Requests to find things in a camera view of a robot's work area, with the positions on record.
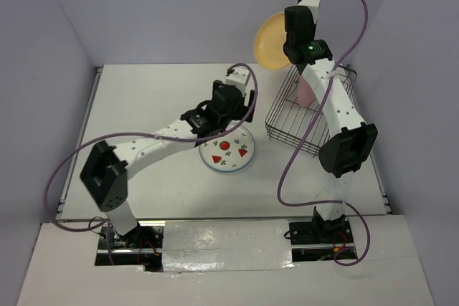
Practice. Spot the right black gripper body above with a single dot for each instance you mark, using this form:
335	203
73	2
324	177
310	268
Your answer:
313	26

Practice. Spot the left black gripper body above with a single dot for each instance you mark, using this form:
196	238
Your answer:
239	115

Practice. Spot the yellow plate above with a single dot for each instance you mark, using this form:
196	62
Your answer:
268	43

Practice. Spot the white blue-rimmed fruit plate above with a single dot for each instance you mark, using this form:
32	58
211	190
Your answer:
229	153

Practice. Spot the pink plate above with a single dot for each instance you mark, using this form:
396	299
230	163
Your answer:
305	93

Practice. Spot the dark wire dish rack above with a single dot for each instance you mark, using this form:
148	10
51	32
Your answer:
287	120

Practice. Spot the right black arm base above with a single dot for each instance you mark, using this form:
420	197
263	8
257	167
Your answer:
321	240

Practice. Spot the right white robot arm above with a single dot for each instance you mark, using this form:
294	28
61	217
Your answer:
350	137

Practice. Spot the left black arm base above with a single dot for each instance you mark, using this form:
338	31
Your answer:
143	248

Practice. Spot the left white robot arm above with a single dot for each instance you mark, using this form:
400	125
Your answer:
108	168

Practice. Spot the silver tape-covered panel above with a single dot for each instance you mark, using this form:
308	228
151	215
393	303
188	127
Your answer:
226	246

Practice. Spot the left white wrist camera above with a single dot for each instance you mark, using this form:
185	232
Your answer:
238	77

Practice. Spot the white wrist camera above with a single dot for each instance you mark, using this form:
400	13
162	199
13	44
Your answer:
238	77
313	5

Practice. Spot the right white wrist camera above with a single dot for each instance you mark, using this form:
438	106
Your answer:
313	5

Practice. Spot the aluminium table rail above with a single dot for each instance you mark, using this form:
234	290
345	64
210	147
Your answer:
71	167

